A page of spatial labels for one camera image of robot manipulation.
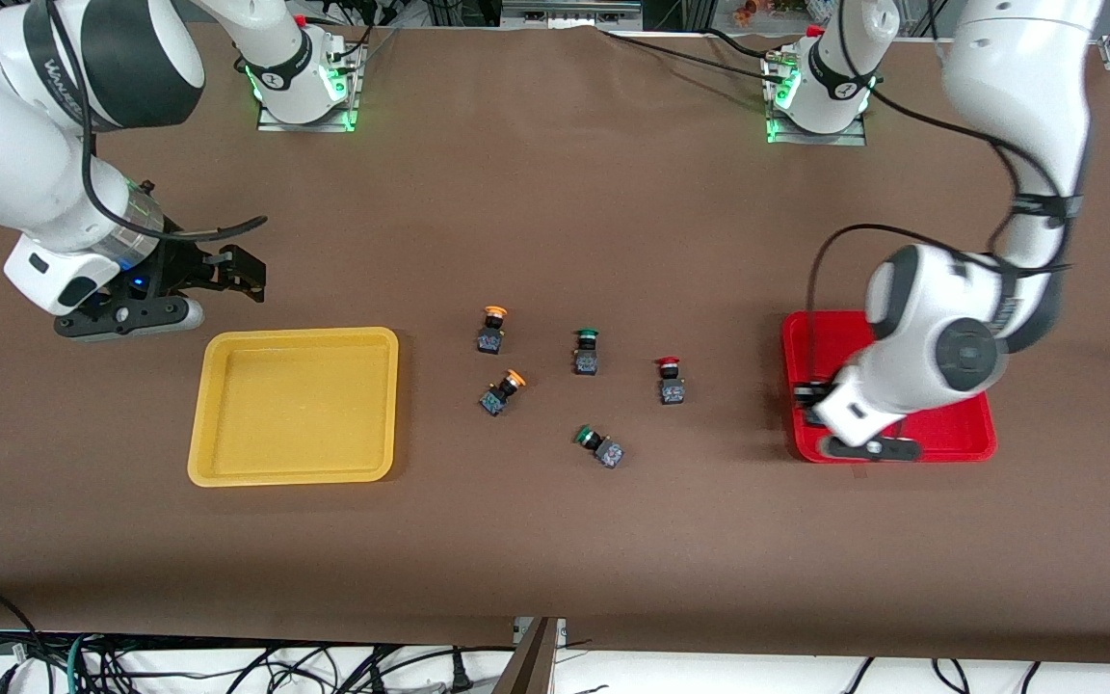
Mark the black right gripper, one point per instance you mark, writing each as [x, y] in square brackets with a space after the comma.
[183, 266]

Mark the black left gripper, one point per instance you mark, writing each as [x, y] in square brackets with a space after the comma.
[813, 399]

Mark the red push button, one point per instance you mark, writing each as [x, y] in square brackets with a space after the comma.
[672, 390]

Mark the yellow push button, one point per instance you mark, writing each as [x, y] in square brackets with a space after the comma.
[495, 400]
[490, 337]

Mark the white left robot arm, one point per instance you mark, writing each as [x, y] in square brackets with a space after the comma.
[940, 347]

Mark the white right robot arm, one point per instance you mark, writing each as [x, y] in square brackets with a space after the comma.
[25, 154]

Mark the yellow plastic tray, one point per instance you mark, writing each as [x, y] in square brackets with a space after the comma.
[295, 414]

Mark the red plastic tray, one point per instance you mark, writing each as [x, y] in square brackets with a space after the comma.
[960, 436]

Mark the green push button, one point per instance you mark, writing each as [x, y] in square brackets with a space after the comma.
[608, 453]
[586, 361]

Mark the brown table cloth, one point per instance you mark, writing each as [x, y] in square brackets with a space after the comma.
[555, 222]

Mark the aluminium profile bar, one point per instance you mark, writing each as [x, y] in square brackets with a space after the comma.
[536, 665]

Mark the grey metal box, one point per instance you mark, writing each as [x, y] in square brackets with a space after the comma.
[569, 12]

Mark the black power plug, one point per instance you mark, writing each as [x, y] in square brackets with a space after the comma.
[462, 675]

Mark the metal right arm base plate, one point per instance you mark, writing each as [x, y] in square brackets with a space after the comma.
[348, 92]

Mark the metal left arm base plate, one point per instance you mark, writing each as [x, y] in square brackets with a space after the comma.
[858, 135]

